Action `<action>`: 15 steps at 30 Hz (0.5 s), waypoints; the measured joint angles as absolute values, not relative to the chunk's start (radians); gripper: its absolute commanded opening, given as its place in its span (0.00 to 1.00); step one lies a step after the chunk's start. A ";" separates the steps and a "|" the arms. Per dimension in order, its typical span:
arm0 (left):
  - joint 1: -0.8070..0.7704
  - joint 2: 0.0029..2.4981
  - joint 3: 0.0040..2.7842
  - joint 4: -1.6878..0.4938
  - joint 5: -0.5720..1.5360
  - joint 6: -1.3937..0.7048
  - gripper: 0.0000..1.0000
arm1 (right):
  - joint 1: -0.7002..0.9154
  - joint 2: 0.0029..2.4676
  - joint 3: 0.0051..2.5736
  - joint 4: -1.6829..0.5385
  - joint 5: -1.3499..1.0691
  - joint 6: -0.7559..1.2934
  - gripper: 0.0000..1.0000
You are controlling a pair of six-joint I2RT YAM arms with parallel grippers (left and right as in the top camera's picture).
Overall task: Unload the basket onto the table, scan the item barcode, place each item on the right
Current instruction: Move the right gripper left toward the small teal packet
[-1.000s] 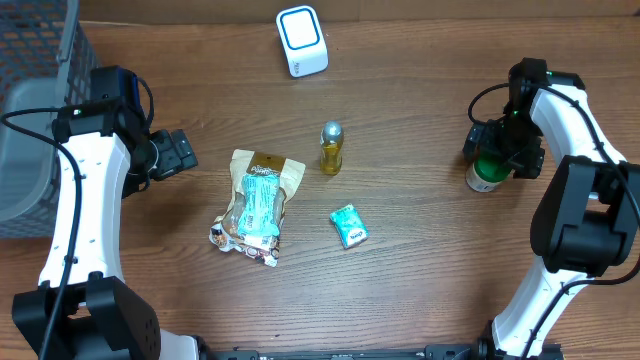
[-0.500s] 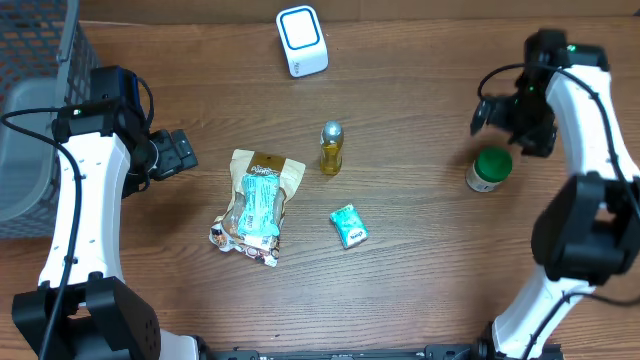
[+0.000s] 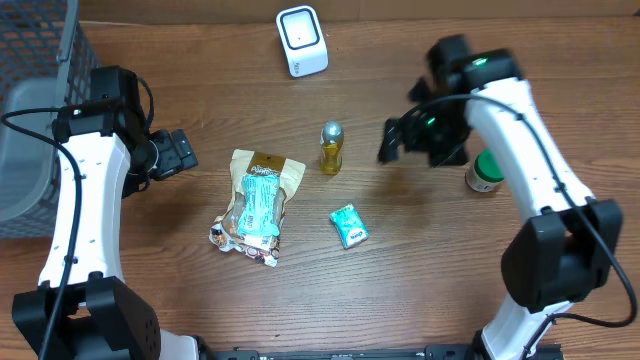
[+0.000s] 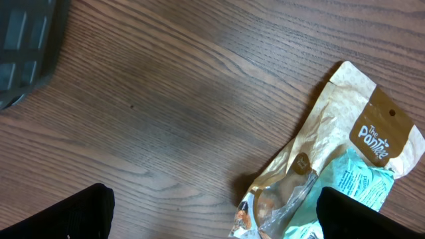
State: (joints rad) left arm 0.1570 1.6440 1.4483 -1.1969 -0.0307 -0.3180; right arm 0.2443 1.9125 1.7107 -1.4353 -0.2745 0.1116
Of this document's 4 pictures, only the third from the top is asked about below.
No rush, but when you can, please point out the green lid jar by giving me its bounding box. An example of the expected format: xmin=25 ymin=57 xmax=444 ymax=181
xmin=465 ymin=148 xmax=505 ymax=193

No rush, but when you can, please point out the brown snack pouch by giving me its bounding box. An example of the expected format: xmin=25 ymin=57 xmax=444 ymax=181
xmin=209 ymin=149 xmax=306 ymax=267

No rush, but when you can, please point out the yellow oil bottle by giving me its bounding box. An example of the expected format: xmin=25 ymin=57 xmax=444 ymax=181
xmin=320 ymin=121 xmax=344 ymax=175

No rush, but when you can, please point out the teal tissue packet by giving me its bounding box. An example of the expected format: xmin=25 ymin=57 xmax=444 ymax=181
xmin=329 ymin=204 xmax=369 ymax=249

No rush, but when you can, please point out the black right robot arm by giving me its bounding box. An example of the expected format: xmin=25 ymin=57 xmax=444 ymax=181
xmin=378 ymin=35 xmax=623 ymax=359

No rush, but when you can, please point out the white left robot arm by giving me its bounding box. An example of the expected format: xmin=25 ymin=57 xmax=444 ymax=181
xmin=12 ymin=66 xmax=209 ymax=359

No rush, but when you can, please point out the white barcode scanner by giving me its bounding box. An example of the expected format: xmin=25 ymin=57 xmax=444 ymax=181
xmin=275 ymin=5 xmax=329 ymax=78

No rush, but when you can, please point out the grey plastic mesh basket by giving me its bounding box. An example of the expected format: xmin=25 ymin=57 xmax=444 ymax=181
xmin=1 ymin=0 xmax=100 ymax=239

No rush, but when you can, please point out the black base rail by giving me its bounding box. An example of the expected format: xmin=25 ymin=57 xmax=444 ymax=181
xmin=199 ymin=342 xmax=566 ymax=360

